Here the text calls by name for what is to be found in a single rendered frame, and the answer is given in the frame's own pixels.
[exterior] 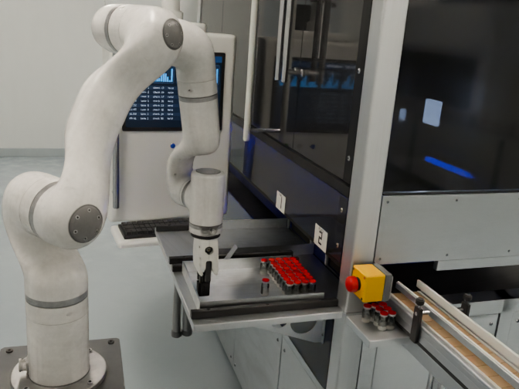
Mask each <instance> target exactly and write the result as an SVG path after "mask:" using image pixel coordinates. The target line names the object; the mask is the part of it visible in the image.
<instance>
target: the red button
mask: <svg viewBox="0 0 519 389"><path fill-rule="evenodd" d="M345 287H346V290H347V291H348V292H350V293H354V292H357V291H358V279H357V278H356V277H355V276H349V277H347V278H346V280H345Z"/></svg>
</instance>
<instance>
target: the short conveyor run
mask: <svg viewBox="0 0 519 389"><path fill-rule="evenodd" d="M416 286H417V287H418V288H419V289H421V290H420V291H417V292H412V291H411V290H410V289H408V288H407V287H406V286H405V285H403V284H402V283H401V282H399V281H398V282H396V285H395V288H396V289H398V290H399V291H400V292H401V293H391V297H390V299H388V301H382V302H385V303H387V306H390V307H391V308H392V310H394V311H396V316H395V324H396V325H397V326H398V327H399V328H400V329H401V330H402V331H403V332H404V333H405V334H406V335H407V336H408V337H409V340H408V343H406V344H402V345H403V347H404V348H405V349H407V351H408V352H410V354H411V355H413V356H414V358H415V359H417V361H418V362H420V363H421V365H423V366H424V368H425V369H427V371H428V372H430V373H431V375H433V376H434V378H435V379H437V380H438V382H440V383H441V385H443V386H444V387H445V389H519V355H518V354H516V353H515V352H514V351H513V350H512V349H510V348H509V347H507V346H506V345H505V344H503V343H502V342H500V341H499V340H498V339H497V338H496V337H494V336H493V335H492V334H490V333H489V332H487V331H486V330H485V329H484V328H483V327H481V326H480V325H479V324H477V323H476V322H474V321H473V320H472V319H470V318H469V314H470V307H471V305H470V304H469V303H468V302H469V301H471V300H472V297H473V296H472V295H471V294H470V293H464V294H463V299H464V300H465V301H462V304H461V307H455V306H454V305H453V304H451V303H450V302H448V301H447V300H446V299H444V298H443V297H441V295H439V294H438V293H437V292H435V291H434V290H433V289H431V288H430V287H428V286H427V285H426V284H425V283H424V282H422V281H421V280H419V279H418V280H417V284H416Z"/></svg>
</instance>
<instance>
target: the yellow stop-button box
mask: <svg viewBox="0 0 519 389"><path fill-rule="evenodd" d="M352 275H353V276H355V277H356V278H357V279H358V291H357V292H354V294H355V295H356V296H357V297H358V298H359V299H360V300H361V301H362V302H363V303H369V302H378V301H388V298H389V293H390V287H391V282H392V274H391V273H390V272H389V271H387V270H386V269H385V268H383V267H382V266H381V265H379V264H378V263H373V264H364V265H354V268H353V273H352Z"/></svg>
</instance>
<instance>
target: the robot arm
mask: <svg viewBox="0 0 519 389"><path fill-rule="evenodd" d="M91 31H92V34H93V37H94V39H95V40H96V42H97V43H98V44H99V45H100V46H101V47H103V48H104V49H105V50H107V51H109V52H112V53H115V55H114V56H113V57H112V58H111V59H109V60H108V61H107V62H106V63H105V64H103V65H102V66H101V67H100V68H99V69H97V70H96V71H95V72H94V73H92V74H91V75H90V76H89V77H88V79H87V80H86V81H85V83H84V84H83V86H82V88H81V90H80V92H79V94H78V96H77V98H76V100H75V103H74V104H73V107H72V110H71V111H70V115H69V117H68V120H67V122H66V128H65V133H64V145H65V161H64V166H63V172H62V174H61V177H60V178H58V177H56V176H53V175H51V174H47V173H43V172H39V171H29V172H25V173H23V174H20V175H18V176H16V177H15V178H13V179H12V180H11V181H10V182H9V183H8V185H7V187H6V189H5V192H4V194H3V199H2V217H3V222H4V225H5V230H6V232H7V235H8V238H9V241H10V243H11V245H12V248H13V250H14V253H15V255H16V257H17V259H18V261H19V264H20V266H21V268H22V272H23V275H24V287H25V318H26V334H27V350H28V355H27V357H25V358H24V359H23V360H22V358H20V359H19V362H18V363H17V364H16V365H15V367H14V368H13V370H12V372H11V375H10V384H11V387H12V389H95V388H97V387H98V386H99V385H100V384H101V383H102V381H103V380H104V378H105V376H106V374H107V364H106V361H105V359H104V358H103V357H102V356H101V355H100V354H98V353H97V352H96V351H94V350H92V349H91V348H89V300H88V275H87V268H86V266H85V264H84V261H83V259H82V257H81V256H80V254H79V252H78V250H77V249H81V248H82V247H85V246H87V245H89V244H90V243H91V242H93V241H94V240H95V239H96V238H97V237H98V235H99V234H100V233H101V231H102V229H103V227H104V224H105V221H106V219H107V212H108V206H109V196H110V166H111V159H112V155H113V151H114V146H115V143H116V140H117V137H118V134H119V133H120V129H121V128H122V126H123V124H124V121H125V119H126V117H127V115H128V113H129V110H130V109H131V107H132V105H133V104H134V102H135V100H136V99H137V98H138V97H139V96H140V95H141V93H142V92H143V91H144V90H145V89H146V88H148V87H149V86H150V85H151V84H152V83H153V82H154V81H155V80H157V79H158V78H159V77H160V76H162V75H163V74H164V73H165V72H166V71H167V70H168V69H169V68H170V67H171V66H174V67H175V69H176V77H177V84H178V99H179V106H180V113H181V126H182V134H183V138H182V141H181V143H180V144H179V145H178V146H177V147H176V148H175V149H174V150H173V151H172V152H171V155H170V157H169V159H168V163H167V178H168V190H169V194H170V196H171V199H172V200H173V201H174V202H175V203H176V204H178V205H181V206H184V207H186V208H188V210H189V231H190V232H191V236H192V237H194V243H193V262H194V265H195V267H196V270H197V279H199V280H197V285H196V291H197V293H198V295H199V296H209V290H210V282H211V270H212V272H213V273H214V275H216V276H217V275H218V273H219V245H218V237H219V236H220V233H222V220H223V205H224V190H225V176H226V175H225V173H224V172H223V171H220V170H218V169H215V168H199V169H195V170H193V161H194V159H195V156H200V155H207V154H212V153H214V152H215V151H216V150H217V149H218V147H219V142H220V128H219V103H218V91H217V80H216V68H215V53H214V48H213V45H212V42H211V40H210V38H209V37H208V36H207V34H206V33H205V32H204V31H203V30H202V29H200V28H199V27H198V26H196V25H194V24H192V23H190V22H187V21H185V20H182V19H178V18H177V17H176V16H175V15H174V14H173V13H172V12H170V11H169V10H167V9H165V8H162V7H157V6H151V5H130V4H110V5H105V6H104V7H102V8H100V9H99V10H98V11H97V12H96V13H95V15H94V17H93V19H92V22H91Z"/></svg>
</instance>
